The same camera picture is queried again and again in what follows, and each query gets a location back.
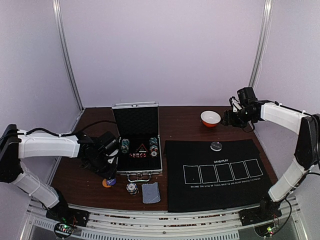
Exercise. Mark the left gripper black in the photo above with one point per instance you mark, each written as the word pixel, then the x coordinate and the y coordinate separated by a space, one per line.
pixel 112 171

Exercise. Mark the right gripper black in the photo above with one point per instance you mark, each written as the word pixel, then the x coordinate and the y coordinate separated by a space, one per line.
pixel 227 119

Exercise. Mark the orange big blind button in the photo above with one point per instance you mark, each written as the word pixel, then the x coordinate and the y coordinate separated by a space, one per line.
pixel 105 184

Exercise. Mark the clear acrylic dealer button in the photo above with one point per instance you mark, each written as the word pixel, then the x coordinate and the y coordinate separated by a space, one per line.
pixel 216 146

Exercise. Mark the purple small blind button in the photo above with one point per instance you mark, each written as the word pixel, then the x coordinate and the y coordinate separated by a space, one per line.
pixel 111 182

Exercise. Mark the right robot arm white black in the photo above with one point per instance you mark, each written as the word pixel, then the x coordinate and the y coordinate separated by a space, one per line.
pixel 293 144

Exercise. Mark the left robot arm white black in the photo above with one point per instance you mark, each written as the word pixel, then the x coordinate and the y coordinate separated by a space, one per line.
pixel 98 154

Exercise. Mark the left chip stack in case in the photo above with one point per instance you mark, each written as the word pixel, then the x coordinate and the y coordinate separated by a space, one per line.
pixel 125 145

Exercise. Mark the chip stack in case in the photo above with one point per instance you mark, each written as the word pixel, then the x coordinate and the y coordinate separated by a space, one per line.
pixel 153 147
pixel 125 145

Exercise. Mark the orange white bowl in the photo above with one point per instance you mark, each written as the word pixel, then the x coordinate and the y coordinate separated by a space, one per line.
pixel 210 118

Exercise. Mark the red dice row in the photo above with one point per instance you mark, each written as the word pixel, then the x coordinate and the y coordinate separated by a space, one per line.
pixel 138 155

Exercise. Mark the aluminium poker case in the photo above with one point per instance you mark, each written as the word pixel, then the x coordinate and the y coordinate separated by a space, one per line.
pixel 138 122

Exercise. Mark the black triangular all-in button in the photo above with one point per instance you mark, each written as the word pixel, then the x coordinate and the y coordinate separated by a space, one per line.
pixel 141 149

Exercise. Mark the right chip stack in case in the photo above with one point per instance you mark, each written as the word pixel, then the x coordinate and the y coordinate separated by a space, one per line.
pixel 153 147

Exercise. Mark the blue playing card deck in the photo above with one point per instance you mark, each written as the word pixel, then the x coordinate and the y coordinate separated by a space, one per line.
pixel 150 193

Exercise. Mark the black poker mat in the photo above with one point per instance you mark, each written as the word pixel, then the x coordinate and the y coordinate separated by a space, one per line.
pixel 201 179

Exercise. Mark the left round circuit board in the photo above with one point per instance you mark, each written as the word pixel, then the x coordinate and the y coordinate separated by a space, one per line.
pixel 62 230

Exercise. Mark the round circuit board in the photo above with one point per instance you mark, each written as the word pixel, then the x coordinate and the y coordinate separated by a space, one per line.
pixel 267 230
pixel 62 230

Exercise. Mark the right round circuit board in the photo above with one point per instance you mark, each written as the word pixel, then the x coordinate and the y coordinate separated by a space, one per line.
pixel 267 230

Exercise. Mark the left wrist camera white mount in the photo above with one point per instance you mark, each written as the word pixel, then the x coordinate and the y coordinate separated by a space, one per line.
pixel 112 161

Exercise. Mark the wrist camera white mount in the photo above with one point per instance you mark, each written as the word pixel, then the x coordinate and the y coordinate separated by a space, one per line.
pixel 235 104
pixel 112 161

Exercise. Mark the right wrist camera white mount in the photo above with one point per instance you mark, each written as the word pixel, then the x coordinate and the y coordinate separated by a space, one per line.
pixel 235 104

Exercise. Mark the front aluminium rail base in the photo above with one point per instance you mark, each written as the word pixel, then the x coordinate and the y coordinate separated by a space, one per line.
pixel 114 224

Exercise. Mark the right aluminium frame post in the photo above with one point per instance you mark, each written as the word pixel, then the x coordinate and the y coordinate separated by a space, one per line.
pixel 262 42

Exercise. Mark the aluminium frame post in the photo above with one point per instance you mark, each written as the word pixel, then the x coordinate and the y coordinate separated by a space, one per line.
pixel 65 53
pixel 262 42

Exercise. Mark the left aluminium frame post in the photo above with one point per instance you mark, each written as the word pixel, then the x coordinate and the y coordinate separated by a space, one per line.
pixel 65 53

